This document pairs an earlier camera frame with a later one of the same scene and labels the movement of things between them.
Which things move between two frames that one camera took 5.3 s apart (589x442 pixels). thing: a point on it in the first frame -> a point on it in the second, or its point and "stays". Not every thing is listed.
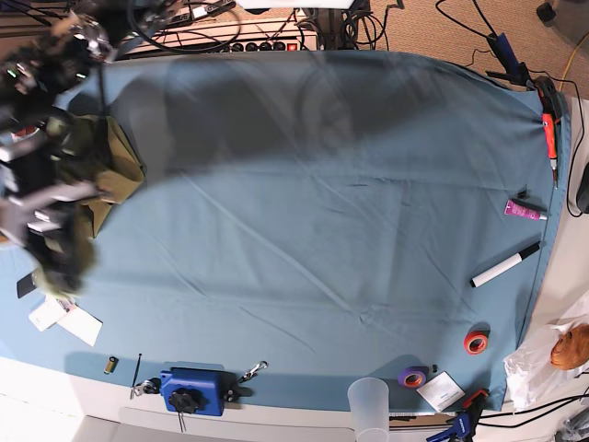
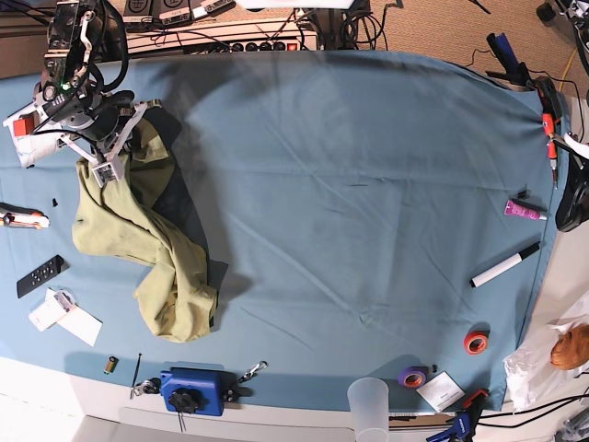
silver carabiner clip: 253,371 stays
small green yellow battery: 111,365 stays
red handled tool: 552,112 stays
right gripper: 31,197 -> 106,167
